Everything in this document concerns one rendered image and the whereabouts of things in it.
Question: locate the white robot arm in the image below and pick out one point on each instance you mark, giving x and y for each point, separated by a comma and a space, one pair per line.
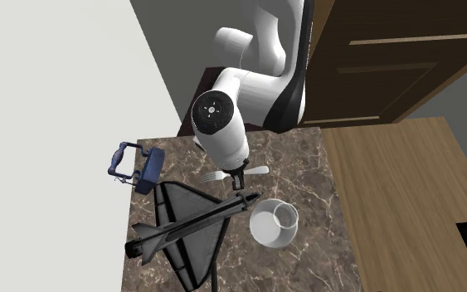
233, 89

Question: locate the white fork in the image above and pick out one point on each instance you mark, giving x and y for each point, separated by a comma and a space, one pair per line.
217, 175

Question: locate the grey toy jet plane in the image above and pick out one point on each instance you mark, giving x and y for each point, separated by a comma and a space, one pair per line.
188, 230

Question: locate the blue flat iron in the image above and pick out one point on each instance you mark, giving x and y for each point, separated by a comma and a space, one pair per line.
146, 172

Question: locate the white bowl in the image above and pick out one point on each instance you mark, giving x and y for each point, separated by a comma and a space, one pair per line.
265, 226

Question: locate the dark brown wooden door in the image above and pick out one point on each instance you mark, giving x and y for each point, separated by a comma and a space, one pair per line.
378, 60

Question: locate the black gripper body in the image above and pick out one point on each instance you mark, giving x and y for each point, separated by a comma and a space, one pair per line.
238, 178

